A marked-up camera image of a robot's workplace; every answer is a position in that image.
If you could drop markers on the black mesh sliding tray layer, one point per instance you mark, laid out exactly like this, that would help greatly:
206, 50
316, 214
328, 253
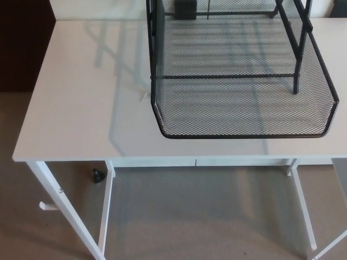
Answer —
244, 113

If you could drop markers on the white side hook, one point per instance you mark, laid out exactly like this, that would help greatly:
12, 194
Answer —
46, 206

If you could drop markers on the small black box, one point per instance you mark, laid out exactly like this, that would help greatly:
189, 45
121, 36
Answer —
185, 9

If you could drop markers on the dark brown cabinet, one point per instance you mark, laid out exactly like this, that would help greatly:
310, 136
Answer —
24, 46

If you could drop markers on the clear tape piece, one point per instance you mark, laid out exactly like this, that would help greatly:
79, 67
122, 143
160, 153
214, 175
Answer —
143, 95

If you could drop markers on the black rubber doorstop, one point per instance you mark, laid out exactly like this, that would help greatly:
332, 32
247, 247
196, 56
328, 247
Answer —
98, 176

